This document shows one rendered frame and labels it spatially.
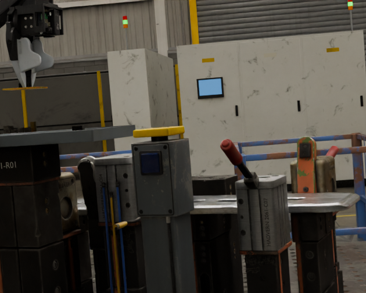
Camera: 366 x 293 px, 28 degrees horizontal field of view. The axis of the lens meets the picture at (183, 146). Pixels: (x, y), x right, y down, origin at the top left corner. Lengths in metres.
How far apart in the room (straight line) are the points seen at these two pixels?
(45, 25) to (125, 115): 8.23
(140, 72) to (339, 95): 2.58
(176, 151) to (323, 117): 8.51
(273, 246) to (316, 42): 8.44
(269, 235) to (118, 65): 8.49
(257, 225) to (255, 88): 8.32
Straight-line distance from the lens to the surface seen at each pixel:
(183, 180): 1.10
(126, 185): 1.29
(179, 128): 1.11
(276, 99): 9.51
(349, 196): 1.40
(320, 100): 9.56
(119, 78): 9.61
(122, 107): 9.60
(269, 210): 1.19
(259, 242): 1.21
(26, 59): 1.42
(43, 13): 1.39
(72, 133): 1.11
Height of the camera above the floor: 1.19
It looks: 3 degrees down
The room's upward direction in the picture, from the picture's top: 4 degrees counter-clockwise
